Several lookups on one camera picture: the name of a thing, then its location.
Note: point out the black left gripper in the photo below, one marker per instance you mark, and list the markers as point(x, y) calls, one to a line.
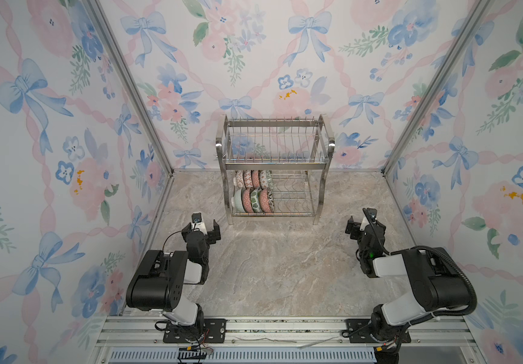
point(216, 230)

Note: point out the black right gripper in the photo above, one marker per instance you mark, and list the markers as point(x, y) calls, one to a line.
point(354, 227)

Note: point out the pale green celadon bowl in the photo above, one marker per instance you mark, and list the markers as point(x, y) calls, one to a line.
point(237, 201)

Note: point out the green monstera leaf bowl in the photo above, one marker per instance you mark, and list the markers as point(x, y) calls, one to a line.
point(255, 200)

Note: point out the black leaf pattern pink bowl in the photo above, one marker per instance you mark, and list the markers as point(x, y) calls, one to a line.
point(266, 201)

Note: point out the red diamond pattern bowl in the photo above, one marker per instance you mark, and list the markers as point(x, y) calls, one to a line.
point(247, 179)

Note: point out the black floral pattern bowl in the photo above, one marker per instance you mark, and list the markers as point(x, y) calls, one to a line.
point(256, 179)

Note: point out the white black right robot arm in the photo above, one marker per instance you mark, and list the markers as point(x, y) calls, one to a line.
point(438, 286)

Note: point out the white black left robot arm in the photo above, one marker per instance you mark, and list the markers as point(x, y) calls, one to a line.
point(160, 278)

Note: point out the stainless steel dish rack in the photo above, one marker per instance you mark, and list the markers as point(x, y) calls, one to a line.
point(298, 151)

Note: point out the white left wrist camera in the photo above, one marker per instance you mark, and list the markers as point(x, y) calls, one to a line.
point(197, 223)

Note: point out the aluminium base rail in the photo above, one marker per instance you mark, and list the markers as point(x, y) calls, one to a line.
point(282, 339)

